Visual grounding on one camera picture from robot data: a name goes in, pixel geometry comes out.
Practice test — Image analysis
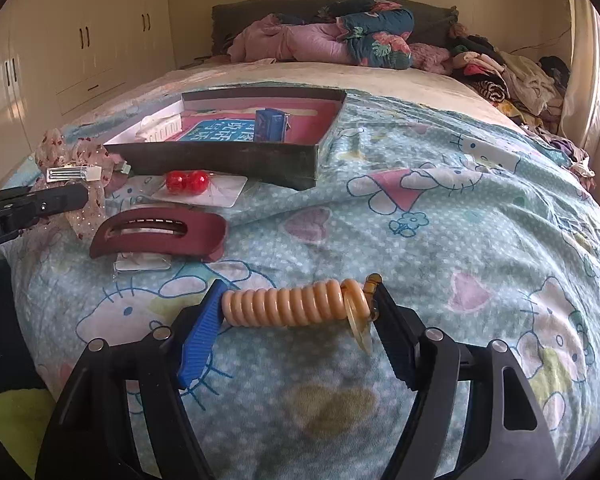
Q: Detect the pink clothes bundle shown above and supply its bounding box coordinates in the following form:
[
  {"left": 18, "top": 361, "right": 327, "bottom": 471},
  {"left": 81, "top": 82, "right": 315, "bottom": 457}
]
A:
[{"left": 227, "top": 14, "right": 453, "bottom": 73}]

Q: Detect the cream wardrobe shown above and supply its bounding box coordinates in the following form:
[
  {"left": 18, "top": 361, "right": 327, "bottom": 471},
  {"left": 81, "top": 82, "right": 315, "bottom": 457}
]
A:
[{"left": 0, "top": 0, "right": 176, "bottom": 181}]

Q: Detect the pile of clothes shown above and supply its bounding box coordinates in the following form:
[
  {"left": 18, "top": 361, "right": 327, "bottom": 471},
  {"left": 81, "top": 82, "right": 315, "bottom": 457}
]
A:
[{"left": 447, "top": 22, "right": 596, "bottom": 181}]

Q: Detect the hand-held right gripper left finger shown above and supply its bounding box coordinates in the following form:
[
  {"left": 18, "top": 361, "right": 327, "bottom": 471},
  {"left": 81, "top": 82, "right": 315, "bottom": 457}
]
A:
[{"left": 35, "top": 279, "right": 231, "bottom": 480}]

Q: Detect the beige bedspread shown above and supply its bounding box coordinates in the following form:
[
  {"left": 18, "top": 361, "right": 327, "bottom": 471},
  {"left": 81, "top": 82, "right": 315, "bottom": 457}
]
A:
[{"left": 65, "top": 57, "right": 526, "bottom": 136}]

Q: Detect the clear plastic packet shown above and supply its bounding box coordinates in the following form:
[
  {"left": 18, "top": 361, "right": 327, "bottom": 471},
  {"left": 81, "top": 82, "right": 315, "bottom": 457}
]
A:
[{"left": 114, "top": 252, "right": 173, "bottom": 273}]

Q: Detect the green fleece clothing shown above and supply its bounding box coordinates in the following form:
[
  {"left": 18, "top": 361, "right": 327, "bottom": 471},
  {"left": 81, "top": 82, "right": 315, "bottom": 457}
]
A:
[{"left": 0, "top": 387, "right": 56, "bottom": 478}]

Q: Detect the grey headboard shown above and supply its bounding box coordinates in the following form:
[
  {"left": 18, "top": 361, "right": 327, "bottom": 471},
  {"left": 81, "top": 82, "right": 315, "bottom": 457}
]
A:
[{"left": 211, "top": 0, "right": 458, "bottom": 56}]

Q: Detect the small blue box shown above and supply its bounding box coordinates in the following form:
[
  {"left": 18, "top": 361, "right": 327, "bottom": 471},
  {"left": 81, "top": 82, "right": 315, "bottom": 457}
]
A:
[{"left": 255, "top": 108, "right": 288, "bottom": 143}]

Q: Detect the dark cloth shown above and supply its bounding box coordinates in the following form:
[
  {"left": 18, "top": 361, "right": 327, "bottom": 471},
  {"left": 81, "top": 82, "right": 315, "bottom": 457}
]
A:
[{"left": 0, "top": 257, "right": 48, "bottom": 403}]

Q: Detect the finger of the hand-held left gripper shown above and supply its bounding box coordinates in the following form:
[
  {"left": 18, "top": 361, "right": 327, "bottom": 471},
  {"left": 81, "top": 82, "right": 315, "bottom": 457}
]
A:
[{"left": 27, "top": 183, "right": 90, "bottom": 218}]

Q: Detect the white hair comb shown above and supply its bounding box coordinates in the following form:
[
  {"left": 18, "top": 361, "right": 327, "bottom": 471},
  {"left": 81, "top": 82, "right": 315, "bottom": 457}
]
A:
[{"left": 135, "top": 114, "right": 183, "bottom": 142}]

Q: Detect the dark cardboard box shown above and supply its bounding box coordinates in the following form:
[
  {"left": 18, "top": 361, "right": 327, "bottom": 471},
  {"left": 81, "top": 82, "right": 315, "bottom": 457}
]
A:
[{"left": 103, "top": 87, "right": 348, "bottom": 192}]

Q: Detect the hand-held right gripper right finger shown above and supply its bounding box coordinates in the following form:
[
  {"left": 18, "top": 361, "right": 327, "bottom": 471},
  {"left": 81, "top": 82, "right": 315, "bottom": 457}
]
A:
[{"left": 367, "top": 284, "right": 563, "bottom": 480}]

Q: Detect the maroon hair claw clip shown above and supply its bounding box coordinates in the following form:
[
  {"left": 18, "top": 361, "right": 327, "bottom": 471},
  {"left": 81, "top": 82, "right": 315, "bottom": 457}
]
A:
[{"left": 90, "top": 207, "right": 228, "bottom": 263}]

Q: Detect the pink sheer hair bow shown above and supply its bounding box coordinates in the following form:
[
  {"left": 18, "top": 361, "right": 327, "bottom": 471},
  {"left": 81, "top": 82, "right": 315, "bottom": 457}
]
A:
[{"left": 34, "top": 128, "right": 131, "bottom": 241}]

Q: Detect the blue printed card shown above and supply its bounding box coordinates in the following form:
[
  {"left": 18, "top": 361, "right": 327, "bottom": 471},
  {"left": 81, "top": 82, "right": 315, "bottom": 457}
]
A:
[{"left": 172, "top": 119, "right": 281, "bottom": 145}]

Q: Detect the orange spiral hair tie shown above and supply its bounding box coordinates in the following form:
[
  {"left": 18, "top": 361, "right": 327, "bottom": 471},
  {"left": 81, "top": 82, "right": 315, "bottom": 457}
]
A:
[{"left": 221, "top": 272, "right": 383, "bottom": 356}]

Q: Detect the light curtain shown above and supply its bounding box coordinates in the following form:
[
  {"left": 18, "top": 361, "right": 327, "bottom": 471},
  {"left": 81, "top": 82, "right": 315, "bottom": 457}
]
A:
[{"left": 562, "top": 0, "right": 600, "bottom": 161}]

